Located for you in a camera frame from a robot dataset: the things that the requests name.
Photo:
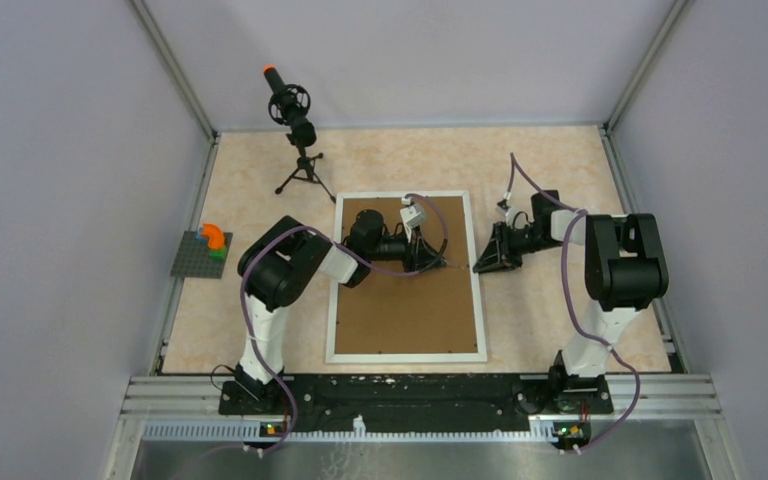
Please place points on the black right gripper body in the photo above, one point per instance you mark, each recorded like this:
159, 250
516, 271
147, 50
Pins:
516, 244

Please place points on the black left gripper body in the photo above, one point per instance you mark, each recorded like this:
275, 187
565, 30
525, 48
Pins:
410, 254

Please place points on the white picture frame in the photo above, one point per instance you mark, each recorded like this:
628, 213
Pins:
480, 298

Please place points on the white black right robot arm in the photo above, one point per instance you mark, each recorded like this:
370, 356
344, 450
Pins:
625, 270

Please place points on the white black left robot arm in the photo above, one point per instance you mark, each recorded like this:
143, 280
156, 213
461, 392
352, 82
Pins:
277, 269

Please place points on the black microphone tripod stand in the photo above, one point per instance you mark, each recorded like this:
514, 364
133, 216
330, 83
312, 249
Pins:
305, 170

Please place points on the green toy block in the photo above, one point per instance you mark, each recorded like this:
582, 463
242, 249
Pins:
219, 254

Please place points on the orange curved toy block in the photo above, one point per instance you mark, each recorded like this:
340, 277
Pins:
214, 236

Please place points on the black microphone orange tip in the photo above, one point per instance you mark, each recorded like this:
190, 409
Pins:
288, 106

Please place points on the blue toy block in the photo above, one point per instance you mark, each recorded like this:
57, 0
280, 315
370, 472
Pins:
199, 237

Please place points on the grey lego baseplate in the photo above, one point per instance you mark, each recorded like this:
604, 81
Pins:
193, 258

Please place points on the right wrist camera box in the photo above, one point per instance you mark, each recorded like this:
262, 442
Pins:
506, 210

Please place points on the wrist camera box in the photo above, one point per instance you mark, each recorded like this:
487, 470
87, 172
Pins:
412, 215
506, 210

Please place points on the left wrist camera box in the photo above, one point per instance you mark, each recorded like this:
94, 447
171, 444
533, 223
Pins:
412, 215

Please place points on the brown frame backing board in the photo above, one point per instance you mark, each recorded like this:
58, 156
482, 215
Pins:
417, 311

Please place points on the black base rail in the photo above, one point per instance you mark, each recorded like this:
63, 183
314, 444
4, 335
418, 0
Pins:
408, 403

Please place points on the aluminium front rail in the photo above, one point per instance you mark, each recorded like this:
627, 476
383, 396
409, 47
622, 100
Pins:
185, 407

